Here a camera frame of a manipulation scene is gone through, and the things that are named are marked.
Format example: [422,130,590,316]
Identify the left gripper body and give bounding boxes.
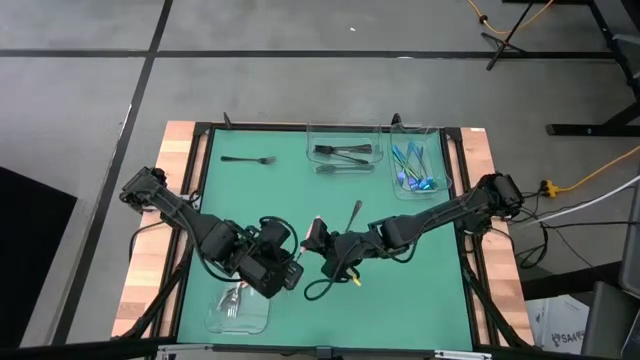
[234,244,305,300]

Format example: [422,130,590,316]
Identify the black floor mat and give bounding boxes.
[0,166,79,349]

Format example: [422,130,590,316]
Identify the black table frame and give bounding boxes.
[112,112,539,360]

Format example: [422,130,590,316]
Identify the black tripod stand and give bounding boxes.
[480,0,536,71]

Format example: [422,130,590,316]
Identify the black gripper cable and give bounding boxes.
[302,238,362,303]
[255,214,301,264]

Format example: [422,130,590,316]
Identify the black desk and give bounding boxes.
[502,0,640,137]

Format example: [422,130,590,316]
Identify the clear plastic bin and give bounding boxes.
[388,123,454,202]
[304,123,385,176]
[203,259,274,335]

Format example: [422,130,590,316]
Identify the black floor cable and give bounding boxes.
[512,192,640,269]

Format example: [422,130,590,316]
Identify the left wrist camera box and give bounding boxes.
[258,219,292,251]

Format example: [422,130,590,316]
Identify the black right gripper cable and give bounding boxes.
[302,238,362,303]

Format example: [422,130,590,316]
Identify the white floor cable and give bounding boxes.
[529,174,640,225]

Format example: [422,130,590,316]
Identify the white cardboard box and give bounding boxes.
[524,294,591,356]

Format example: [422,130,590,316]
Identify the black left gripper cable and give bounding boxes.
[255,214,301,264]

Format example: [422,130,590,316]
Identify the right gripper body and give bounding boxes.
[302,230,381,279]

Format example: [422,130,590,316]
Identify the yellow extension cord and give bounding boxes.
[542,144,640,197]
[466,0,555,36]

